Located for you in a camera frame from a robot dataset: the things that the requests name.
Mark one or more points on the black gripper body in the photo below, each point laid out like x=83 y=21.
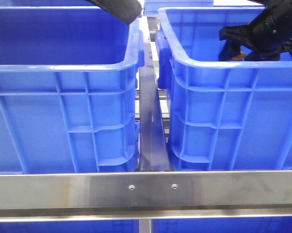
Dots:
x=267 y=36

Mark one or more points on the distant blue crate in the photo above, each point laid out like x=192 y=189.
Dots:
x=151 y=6

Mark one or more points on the blue crate with buttons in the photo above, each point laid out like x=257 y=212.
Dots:
x=67 y=90

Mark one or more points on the steel rack front rail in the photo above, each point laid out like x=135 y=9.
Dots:
x=142 y=195

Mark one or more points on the steel rack divider bar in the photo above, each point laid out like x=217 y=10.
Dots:
x=153 y=153

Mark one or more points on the blue crate below rail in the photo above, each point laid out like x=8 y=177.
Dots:
x=224 y=225
x=96 y=226

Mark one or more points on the blue crate at left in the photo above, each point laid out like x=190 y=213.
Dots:
x=223 y=115

